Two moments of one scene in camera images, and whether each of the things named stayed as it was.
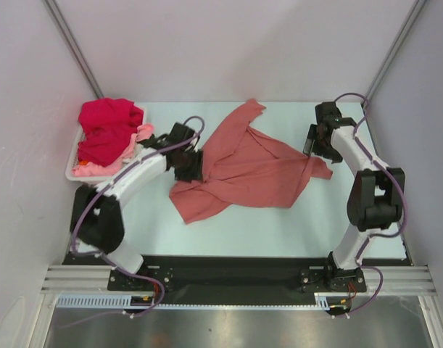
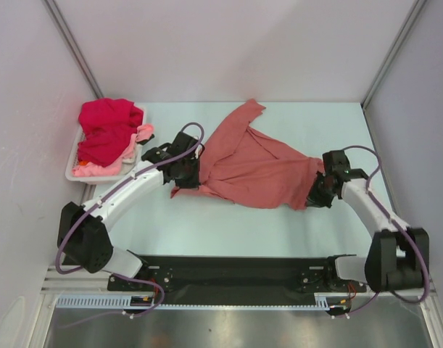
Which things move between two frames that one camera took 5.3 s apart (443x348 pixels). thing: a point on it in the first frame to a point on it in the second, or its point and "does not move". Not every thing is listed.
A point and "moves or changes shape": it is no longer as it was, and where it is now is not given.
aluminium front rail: x=410 y=279 does not move
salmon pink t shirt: x=243 y=167 moves or changes shape
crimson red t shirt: x=110 y=126 does not move
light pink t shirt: x=98 y=170 does not move
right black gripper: x=313 y=133 to x=314 y=198
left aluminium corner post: x=56 y=15 does not move
